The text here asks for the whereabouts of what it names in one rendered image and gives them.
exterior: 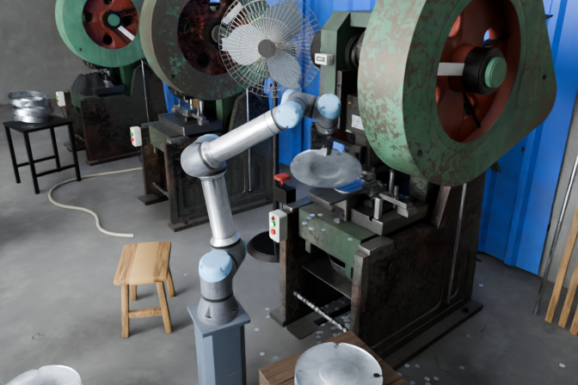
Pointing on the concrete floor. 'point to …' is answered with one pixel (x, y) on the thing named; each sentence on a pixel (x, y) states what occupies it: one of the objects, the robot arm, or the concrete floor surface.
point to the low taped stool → (138, 269)
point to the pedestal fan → (246, 35)
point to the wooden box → (285, 374)
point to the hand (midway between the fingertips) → (327, 151)
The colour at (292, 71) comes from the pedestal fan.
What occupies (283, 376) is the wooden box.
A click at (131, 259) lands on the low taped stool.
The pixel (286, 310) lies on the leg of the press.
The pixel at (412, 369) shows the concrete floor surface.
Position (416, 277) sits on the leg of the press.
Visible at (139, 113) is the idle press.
